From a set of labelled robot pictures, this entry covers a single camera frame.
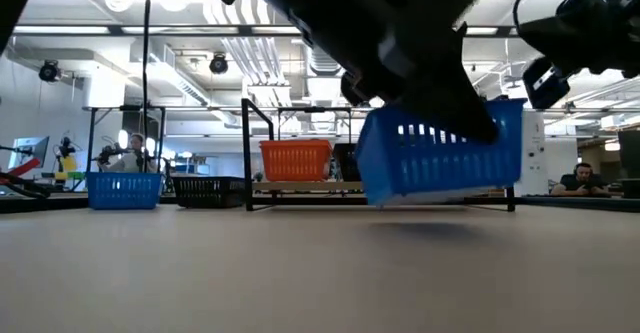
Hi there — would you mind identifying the orange slotted plastic basket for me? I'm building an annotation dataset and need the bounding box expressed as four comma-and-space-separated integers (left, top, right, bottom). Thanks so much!
258, 138, 334, 183

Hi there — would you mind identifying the white pillar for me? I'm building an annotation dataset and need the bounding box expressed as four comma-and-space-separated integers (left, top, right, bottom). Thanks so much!
514, 110, 547, 197

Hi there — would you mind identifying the background computer monitor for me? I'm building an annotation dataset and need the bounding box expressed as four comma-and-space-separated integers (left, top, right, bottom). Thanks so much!
8, 135, 51, 170

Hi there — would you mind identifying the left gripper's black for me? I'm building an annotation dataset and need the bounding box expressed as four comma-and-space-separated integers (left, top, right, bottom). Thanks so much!
299, 0, 501, 145

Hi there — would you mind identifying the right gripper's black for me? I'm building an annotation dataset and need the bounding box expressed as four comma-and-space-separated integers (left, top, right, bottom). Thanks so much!
517, 0, 640, 110

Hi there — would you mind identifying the black overhead frame beam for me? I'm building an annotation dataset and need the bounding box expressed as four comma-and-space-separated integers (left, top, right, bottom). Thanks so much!
9, 23, 519, 37

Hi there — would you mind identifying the black table edge strip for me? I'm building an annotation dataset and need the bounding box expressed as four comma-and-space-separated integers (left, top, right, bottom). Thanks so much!
0, 194, 640, 214

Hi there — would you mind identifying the standing person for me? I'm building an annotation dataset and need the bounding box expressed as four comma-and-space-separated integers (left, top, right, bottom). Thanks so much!
105, 132, 154, 174

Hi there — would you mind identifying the seated person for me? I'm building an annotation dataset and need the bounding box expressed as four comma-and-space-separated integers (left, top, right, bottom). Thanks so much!
549, 161, 612, 197

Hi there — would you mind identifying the black ceiling camera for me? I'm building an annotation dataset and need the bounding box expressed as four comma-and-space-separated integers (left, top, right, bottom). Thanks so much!
38, 59, 63, 84
208, 52, 230, 76

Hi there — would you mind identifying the black frame wooden shelf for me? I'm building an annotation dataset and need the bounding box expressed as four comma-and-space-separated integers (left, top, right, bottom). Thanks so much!
240, 97, 517, 213

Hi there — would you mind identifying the blue slotted plastic basket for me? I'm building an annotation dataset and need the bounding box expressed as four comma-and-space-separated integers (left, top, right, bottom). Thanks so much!
354, 97, 526, 208
85, 171, 164, 211

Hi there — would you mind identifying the thin hanging black cable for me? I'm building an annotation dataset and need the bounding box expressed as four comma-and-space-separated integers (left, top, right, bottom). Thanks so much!
141, 0, 153, 174

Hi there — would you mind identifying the black background workstation frame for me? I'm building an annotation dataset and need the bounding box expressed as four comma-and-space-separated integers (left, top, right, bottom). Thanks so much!
82, 104, 167, 194

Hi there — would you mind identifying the dark background screen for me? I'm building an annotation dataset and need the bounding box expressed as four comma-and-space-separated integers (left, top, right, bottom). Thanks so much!
617, 130, 640, 180

